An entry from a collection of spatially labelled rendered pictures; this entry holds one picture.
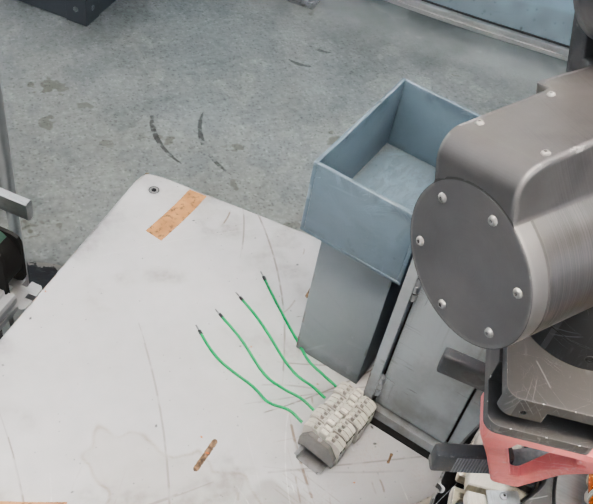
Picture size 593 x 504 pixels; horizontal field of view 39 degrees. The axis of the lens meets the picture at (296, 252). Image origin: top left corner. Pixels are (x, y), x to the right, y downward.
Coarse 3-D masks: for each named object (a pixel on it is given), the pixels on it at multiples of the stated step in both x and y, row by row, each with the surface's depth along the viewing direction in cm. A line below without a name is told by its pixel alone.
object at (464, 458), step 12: (444, 444) 41; (456, 444) 41; (468, 444) 41; (432, 456) 41; (444, 456) 41; (456, 456) 41; (468, 456) 41; (480, 456) 41; (432, 468) 42; (444, 468) 42; (456, 468) 42; (468, 468) 42; (480, 468) 42
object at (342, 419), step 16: (336, 400) 85; (352, 400) 85; (368, 400) 85; (320, 416) 84; (336, 416) 83; (352, 416) 84; (368, 416) 85; (304, 432) 83; (320, 432) 82; (336, 432) 82; (352, 432) 83; (304, 448) 84; (320, 448) 82; (336, 448) 81; (304, 464) 84; (320, 464) 84
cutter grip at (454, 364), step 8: (448, 352) 45; (456, 352) 45; (440, 360) 45; (448, 360) 45; (456, 360) 45; (464, 360) 45; (472, 360) 45; (440, 368) 46; (448, 368) 45; (456, 368) 45; (464, 368) 45; (472, 368) 44; (480, 368) 44; (448, 376) 46; (456, 376) 45; (464, 376) 45; (472, 376) 45; (480, 376) 45; (472, 384) 45; (480, 384) 45
